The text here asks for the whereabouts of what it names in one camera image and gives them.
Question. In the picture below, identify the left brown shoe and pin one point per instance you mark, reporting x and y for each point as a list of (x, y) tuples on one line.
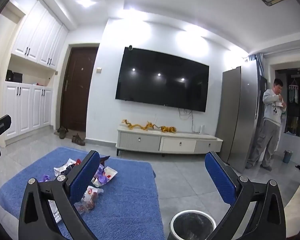
[(62, 131)]

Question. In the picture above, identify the white rimmed trash bin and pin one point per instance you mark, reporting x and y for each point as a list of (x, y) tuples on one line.
[(191, 224)]

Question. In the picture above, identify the blue fuzzy table cloth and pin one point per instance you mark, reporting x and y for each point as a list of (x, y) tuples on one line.
[(128, 208)]

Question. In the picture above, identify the white crumpled wrapper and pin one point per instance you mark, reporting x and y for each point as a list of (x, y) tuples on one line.
[(61, 171)]

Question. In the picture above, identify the brown shoe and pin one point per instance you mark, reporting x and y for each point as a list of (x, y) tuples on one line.
[(62, 131), (76, 139)]

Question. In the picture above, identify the clear bag with red snacks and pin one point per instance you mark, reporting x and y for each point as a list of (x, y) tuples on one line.
[(89, 199)]

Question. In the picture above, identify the red white paper pouch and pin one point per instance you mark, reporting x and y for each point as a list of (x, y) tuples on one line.
[(110, 174)]

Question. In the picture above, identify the brown chip bag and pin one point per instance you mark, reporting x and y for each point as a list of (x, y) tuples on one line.
[(70, 165)]

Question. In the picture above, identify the golden dragon ornament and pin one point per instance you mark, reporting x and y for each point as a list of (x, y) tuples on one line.
[(149, 125)]

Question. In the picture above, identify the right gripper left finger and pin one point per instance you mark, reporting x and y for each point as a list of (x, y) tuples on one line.
[(36, 220)]

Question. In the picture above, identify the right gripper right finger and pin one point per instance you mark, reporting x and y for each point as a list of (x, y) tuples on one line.
[(268, 218)]

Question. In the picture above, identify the white low tv cabinet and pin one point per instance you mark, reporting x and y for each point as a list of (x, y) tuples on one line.
[(138, 140)]

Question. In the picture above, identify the right brown shoe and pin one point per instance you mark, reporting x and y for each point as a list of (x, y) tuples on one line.
[(76, 139)]

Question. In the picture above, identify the purple snack wrapper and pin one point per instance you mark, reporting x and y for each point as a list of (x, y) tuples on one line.
[(100, 176)]

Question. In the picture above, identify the blue white milk carton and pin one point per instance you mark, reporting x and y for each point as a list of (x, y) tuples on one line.
[(55, 211)]

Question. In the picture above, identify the small blue waste bin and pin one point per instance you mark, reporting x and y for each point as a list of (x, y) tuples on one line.
[(287, 156)]

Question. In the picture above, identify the wall light switch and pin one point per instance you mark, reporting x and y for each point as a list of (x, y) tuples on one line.
[(98, 70)]

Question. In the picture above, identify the large wall television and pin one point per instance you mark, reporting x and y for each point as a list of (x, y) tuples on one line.
[(156, 78)]

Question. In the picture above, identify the white wall cabinet unit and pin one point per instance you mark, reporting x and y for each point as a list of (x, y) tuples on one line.
[(27, 95)]

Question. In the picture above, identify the grey steel refrigerator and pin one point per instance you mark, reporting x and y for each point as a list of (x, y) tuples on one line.
[(241, 113)]

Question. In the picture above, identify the dark brown entrance door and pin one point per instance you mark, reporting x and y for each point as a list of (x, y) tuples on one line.
[(76, 87)]

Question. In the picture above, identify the standing person in grey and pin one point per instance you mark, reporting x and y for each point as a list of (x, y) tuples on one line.
[(268, 136)]

